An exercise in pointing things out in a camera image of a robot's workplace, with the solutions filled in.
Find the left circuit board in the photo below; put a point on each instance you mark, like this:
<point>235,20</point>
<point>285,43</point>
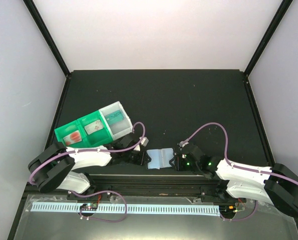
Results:
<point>89,207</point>

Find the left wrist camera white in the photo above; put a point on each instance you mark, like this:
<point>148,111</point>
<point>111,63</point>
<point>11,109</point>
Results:
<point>142,144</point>

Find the black frame post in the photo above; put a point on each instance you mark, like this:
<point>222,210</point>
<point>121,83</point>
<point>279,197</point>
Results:
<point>35,14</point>
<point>274,23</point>

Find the red white card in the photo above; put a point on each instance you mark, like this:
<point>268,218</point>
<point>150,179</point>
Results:
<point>73,138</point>

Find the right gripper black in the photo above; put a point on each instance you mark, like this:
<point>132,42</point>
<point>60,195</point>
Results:
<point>178,166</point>

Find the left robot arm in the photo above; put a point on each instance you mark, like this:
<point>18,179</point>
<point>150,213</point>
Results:
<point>56,167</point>

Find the right circuit board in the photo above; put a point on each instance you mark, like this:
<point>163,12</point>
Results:
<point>229,208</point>

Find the white translucent bin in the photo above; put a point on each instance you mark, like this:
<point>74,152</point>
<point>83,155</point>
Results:
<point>120,129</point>

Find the teal card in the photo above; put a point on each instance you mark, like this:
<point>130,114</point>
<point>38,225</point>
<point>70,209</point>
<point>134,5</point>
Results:
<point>114,117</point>

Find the black aluminium rail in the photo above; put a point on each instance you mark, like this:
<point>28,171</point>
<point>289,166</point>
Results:
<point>155,185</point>

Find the white slotted cable duct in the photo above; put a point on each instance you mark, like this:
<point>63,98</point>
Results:
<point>144,209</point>

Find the circuit board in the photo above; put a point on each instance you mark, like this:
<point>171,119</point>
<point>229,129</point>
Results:
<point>89,207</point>
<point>229,208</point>

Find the white card in green bin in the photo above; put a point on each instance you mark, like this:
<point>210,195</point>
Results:
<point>93,127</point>

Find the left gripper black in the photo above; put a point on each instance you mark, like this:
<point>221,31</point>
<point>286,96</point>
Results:
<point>139,161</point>

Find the green plastic bin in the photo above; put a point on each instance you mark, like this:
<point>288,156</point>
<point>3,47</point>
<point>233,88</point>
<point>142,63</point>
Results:
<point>96,139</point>

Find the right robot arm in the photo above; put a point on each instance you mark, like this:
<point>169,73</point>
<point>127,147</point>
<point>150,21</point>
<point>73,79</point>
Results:
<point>276,185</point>

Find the right black frame post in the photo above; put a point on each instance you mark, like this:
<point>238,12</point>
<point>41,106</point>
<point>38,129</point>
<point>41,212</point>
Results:
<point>274,23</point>

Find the left black frame post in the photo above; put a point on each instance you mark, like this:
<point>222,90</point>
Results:
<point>35,14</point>

